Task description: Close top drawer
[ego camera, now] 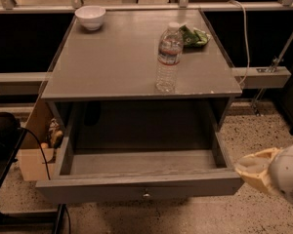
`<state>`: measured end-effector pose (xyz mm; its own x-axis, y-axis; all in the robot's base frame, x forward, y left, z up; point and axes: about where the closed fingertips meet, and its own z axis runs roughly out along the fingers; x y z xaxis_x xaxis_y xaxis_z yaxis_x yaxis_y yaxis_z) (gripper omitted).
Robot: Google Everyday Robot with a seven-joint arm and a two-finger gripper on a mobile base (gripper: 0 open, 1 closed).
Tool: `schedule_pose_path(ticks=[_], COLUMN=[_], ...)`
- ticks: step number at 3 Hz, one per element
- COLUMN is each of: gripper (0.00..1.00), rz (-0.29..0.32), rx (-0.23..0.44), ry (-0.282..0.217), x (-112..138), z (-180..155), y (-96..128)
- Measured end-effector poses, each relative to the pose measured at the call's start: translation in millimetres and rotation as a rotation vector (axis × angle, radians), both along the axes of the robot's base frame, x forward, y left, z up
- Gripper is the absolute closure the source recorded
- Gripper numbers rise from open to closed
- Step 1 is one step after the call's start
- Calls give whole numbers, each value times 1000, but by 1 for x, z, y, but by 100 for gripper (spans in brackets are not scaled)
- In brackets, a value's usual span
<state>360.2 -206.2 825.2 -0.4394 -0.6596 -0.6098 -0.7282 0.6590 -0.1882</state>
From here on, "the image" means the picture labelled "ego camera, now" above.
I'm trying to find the toys in box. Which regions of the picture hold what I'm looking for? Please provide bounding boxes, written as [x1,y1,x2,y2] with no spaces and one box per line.
[41,118,63,149]

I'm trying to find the white cable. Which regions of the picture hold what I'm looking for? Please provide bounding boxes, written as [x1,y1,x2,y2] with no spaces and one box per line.
[228,0,251,86]

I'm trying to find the diagonal metal strut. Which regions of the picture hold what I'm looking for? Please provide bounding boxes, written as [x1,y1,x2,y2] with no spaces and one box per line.
[250,15,293,116]

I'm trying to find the grey drawer cabinet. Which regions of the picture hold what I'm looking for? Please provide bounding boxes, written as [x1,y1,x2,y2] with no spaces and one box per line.
[42,10,241,153]

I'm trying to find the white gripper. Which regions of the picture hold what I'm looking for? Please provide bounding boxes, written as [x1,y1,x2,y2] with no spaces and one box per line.
[235,145,293,204]

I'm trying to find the clear plastic water bottle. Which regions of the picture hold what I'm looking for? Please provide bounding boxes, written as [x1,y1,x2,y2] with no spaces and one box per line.
[155,22,184,93]

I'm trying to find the grey top drawer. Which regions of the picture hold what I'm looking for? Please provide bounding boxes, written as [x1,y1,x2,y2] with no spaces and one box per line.
[36,100,242,204]

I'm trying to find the green chip bag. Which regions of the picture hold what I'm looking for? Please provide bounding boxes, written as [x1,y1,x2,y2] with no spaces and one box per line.
[180,25,211,48]

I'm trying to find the black cable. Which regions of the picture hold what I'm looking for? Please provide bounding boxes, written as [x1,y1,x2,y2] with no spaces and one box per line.
[18,127,71,234]

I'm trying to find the cardboard box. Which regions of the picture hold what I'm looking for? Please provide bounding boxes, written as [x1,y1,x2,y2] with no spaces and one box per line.
[17,99,56,181]

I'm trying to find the black chair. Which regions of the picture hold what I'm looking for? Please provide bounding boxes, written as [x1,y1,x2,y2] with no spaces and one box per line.
[0,112,65,234]

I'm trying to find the white bowl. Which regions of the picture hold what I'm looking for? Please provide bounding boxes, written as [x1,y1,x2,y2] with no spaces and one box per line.
[75,5,105,30]

